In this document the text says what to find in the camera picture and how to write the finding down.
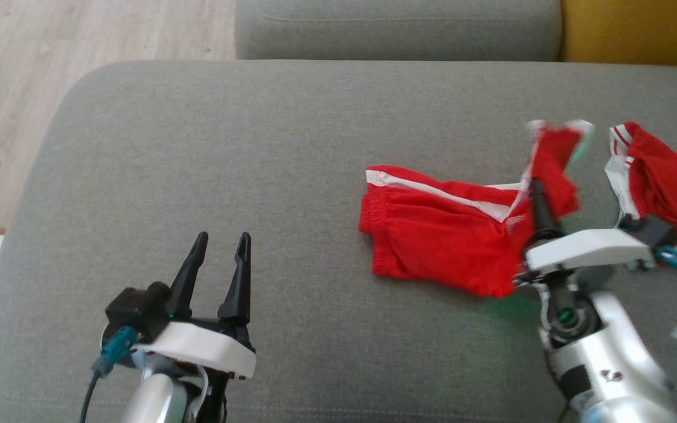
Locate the red shorts with white stripe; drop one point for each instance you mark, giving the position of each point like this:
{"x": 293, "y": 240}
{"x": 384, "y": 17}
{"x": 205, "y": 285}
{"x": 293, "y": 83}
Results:
{"x": 432, "y": 235}

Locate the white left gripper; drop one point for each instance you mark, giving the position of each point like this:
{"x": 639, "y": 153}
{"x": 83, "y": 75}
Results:
{"x": 209, "y": 349}

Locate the red basketball jersey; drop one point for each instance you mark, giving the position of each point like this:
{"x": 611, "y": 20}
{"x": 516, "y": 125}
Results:
{"x": 673, "y": 182}

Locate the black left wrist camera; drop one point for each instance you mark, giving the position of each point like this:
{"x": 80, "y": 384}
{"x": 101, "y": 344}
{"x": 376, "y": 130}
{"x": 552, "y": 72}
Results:
{"x": 136, "y": 311}

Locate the yellow sofa back cushion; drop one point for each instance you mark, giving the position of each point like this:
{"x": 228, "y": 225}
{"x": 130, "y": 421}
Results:
{"x": 638, "y": 29}

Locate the large grey sofa seat cushion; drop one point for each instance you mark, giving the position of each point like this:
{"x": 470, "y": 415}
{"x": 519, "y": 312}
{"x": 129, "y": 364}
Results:
{"x": 256, "y": 147}

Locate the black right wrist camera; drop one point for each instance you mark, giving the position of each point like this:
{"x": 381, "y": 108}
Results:
{"x": 653, "y": 230}

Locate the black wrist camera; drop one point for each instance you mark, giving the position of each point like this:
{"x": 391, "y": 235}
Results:
{"x": 136, "y": 311}
{"x": 653, "y": 230}

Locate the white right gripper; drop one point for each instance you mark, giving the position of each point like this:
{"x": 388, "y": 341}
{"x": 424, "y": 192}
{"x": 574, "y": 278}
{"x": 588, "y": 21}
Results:
{"x": 585, "y": 249}

